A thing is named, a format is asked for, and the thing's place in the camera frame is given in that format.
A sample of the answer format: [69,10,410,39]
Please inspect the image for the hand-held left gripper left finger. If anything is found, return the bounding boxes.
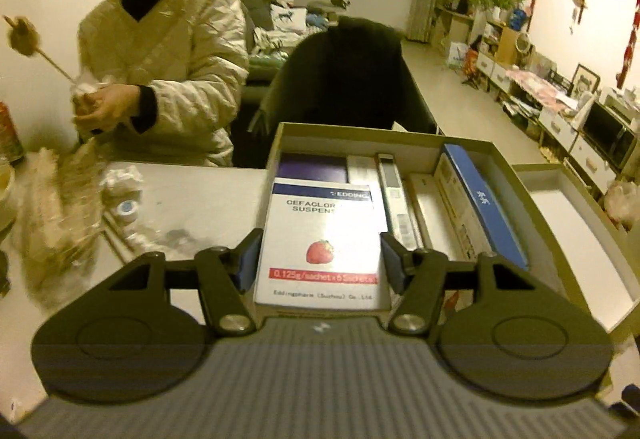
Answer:
[70,229,265,337]

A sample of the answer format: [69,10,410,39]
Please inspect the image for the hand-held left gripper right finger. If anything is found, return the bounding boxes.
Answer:
[381,233,576,336]

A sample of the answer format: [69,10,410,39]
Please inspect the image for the white strawberry medicine box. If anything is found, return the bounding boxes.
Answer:
[253,177,393,312]

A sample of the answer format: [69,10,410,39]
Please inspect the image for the blue box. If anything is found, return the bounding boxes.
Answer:
[442,144,530,271]

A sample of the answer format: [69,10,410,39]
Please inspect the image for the tan cardboard box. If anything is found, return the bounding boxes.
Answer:
[265,121,571,320]

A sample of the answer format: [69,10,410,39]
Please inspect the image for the white tape roll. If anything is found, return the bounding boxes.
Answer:
[112,199,141,225]

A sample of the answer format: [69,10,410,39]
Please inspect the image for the crumpled white tissue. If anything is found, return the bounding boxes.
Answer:
[97,164,146,200]

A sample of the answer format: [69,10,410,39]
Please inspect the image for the black chair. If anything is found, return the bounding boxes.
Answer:
[248,16,441,168]

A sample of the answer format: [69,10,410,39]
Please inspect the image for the crinkled clear plastic wrap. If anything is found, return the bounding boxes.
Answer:
[12,139,108,305]

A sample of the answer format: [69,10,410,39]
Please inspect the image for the white low cabinets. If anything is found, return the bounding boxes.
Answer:
[475,49,640,200]

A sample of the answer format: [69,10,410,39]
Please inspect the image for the white deer print pillow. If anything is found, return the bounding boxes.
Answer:
[270,4,307,30]

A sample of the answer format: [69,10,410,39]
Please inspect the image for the black microwave oven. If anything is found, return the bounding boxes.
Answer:
[582,101,640,170]

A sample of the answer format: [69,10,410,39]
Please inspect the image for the round white mirror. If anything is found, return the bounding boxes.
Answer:
[515,31,533,64]

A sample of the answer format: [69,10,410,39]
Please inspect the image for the framed picture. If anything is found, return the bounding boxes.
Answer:
[570,64,601,97]

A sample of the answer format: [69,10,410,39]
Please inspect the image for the food skewer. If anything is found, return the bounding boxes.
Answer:
[2,14,76,82]

